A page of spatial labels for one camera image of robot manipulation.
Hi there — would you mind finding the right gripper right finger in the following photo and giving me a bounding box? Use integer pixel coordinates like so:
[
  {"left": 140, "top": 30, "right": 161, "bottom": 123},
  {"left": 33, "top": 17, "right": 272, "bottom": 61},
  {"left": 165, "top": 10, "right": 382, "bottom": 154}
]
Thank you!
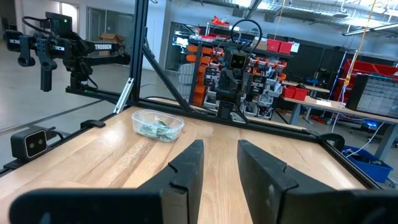
[{"left": 237, "top": 139, "right": 398, "bottom": 224}]

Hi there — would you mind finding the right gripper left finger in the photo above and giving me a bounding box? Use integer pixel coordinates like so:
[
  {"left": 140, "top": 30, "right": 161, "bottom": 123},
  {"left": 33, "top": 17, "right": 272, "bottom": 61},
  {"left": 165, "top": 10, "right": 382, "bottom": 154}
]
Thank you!
[{"left": 8, "top": 139, "right": 205, "bottom": 224}]

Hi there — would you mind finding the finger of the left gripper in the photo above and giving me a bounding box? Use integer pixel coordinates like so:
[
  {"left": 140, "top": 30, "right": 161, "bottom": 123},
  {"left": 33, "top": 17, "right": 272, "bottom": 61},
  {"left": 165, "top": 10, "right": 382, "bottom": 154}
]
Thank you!
[
  {"left": 205, "top": 67, "right": 222, "bottom": 90},
  {"left": 251, "top": 76, "right": 266, "bottom": 96}
]

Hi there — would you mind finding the green white sweetener packet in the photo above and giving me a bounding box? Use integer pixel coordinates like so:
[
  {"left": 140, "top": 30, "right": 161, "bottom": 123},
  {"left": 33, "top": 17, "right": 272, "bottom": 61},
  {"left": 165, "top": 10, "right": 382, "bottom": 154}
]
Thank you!
[
  {"left": 139, "top": 123, "right": 156, "bottom": 137},
  {"left": 160, "top": 130, "right": 177, "bottom": 142},
  {"left": 155, "top": 118, "right": 170, "bottom": 131}
]

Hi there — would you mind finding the parts shelf with orange bins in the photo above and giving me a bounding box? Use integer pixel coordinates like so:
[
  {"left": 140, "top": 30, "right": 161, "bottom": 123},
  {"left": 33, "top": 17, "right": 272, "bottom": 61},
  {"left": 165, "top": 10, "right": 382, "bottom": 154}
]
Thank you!
[{"left": 185, "top": 23, "right": 295, "bottom": 121}]

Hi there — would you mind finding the small red bin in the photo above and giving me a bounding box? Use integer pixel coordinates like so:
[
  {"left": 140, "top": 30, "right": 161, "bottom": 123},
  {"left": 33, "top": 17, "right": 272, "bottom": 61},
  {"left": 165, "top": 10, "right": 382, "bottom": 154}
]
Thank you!
[
  {"left": 294, "top": 88, "right": 310, "bottom": 101},
  {"left": 279, "top": 40, "right": 294, "bottom": 55},
  {"left": 266, "top": 39, "right": 282, "bottom": 53},
  {"left": 282, "top": 86, "right": 297, "bottom": 100}
]

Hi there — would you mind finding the red orange object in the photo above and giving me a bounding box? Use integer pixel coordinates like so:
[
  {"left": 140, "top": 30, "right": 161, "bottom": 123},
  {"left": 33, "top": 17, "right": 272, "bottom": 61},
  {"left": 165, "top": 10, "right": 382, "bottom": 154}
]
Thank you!
[{"left": 211, "top": 15, "right": 231, "bottom": 27}]

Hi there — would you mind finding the clear plastic container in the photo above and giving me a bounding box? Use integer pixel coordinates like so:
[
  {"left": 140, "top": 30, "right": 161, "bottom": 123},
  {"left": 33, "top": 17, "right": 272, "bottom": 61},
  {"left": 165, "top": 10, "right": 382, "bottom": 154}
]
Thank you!
[{"left": 131, "top": 109, "right": 185, "bottom": 144}]

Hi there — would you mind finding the wooden workbench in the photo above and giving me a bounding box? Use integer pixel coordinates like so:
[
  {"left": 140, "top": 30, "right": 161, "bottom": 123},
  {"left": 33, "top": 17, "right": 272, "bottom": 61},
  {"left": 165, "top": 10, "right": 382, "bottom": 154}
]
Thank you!
[{"left": 281, "top": 80, "right": 398, "bottom": 162}]

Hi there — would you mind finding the large red bin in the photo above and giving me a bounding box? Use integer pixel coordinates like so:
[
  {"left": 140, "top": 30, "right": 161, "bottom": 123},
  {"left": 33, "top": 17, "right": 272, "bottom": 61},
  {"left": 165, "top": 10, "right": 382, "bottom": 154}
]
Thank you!
[{"left": 343, "top": 58, "right": 398, "bottom": 78}]

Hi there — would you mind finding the blue storage bin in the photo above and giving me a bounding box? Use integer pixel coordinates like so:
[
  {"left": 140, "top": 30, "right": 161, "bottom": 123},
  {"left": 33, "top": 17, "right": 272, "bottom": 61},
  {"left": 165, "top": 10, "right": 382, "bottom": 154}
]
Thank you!
[{"left": 341, "top": 144, "right": 394, "bottom": 184}]

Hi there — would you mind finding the cardboard box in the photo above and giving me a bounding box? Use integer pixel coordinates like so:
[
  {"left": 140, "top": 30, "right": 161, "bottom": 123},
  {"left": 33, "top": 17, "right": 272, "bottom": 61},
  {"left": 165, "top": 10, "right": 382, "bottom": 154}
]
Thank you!
[{"left": 99, "top": 32, "right": 125, "bottom": 44}]

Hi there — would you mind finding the grey drawer parts organizer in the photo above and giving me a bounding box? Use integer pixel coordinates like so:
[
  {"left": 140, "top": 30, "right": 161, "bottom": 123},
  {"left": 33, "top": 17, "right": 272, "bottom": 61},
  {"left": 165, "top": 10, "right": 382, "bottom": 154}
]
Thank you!
[{"left": 345, "top": 73, "right": 398, "bottom": 119}]

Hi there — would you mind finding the long ceiling light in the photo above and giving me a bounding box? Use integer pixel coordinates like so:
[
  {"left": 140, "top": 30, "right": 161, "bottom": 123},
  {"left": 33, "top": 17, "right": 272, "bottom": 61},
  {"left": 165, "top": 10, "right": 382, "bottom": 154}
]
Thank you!
[{"left": 341, "top": 22, "right": 398, "bottom": 37}]

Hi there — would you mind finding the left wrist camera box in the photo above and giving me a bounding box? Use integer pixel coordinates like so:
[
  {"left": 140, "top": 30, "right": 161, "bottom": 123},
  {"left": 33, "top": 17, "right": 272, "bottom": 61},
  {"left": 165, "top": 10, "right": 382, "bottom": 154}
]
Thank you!
[{"left": 229, "top": 52, "right": 249, "bottom": 70}]

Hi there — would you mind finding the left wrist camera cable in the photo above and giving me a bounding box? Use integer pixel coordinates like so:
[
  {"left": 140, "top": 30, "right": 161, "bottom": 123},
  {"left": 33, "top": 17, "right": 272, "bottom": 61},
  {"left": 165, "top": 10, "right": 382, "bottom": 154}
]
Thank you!
[{"left": 229, "top": 18, "right": 263, "bottom": 58}]

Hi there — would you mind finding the black aluminium table frame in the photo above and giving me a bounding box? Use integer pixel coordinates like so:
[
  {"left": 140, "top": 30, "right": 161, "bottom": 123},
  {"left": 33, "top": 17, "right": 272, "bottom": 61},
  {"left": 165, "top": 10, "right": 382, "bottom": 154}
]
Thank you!
[{"left": 0, "top": 0, "right": 383, "bottom": 190}]

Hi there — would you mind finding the black frame bracket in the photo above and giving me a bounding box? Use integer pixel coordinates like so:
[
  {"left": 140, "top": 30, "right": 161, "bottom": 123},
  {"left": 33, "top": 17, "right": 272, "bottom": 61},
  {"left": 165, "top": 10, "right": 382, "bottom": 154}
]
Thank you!
[
  {"left": 317, "top": 133, "right": 346, "bottom": 152},
  {"left": 80, "top": 119, "right": 106, "bottom": 130}
]

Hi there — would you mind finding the silver angle bracket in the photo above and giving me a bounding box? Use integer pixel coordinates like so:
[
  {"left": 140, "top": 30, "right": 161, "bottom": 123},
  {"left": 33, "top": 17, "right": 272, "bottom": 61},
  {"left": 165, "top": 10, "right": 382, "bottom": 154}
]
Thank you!
[{"left": 113, "top": 77, "right": 135, "bottom": 114}]

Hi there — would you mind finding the hanging yellow cord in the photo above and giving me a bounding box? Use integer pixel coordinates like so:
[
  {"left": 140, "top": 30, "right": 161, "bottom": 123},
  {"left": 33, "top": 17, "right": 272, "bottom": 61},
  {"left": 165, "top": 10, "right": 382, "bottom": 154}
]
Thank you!
[{"left": 343, "top": 0, "right": 377, "bottom": 86}]

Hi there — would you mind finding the white cable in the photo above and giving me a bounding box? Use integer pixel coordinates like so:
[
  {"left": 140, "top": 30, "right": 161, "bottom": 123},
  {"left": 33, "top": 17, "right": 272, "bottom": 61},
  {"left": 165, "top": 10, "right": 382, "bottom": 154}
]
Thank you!
[{"left": 343, "top": 121, "right": 386, "bottom": 159}]

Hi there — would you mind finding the black table-level camera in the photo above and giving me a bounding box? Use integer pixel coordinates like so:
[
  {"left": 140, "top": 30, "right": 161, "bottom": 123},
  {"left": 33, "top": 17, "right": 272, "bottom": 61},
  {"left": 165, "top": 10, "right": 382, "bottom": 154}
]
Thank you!
[{"left": 10, "top": 126, "right": 49, "bottom": 162}]

